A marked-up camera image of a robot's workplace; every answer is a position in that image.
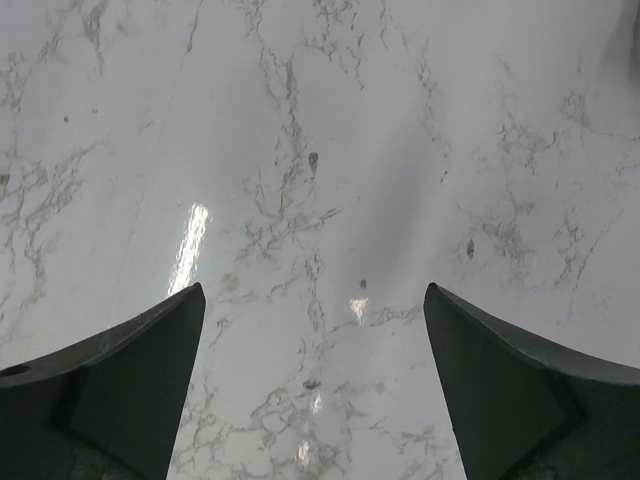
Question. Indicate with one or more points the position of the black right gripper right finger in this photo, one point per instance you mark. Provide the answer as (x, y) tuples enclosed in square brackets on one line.
[(524, 407)]

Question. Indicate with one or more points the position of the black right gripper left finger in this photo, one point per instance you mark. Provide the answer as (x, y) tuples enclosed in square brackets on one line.
[(107, 407)]

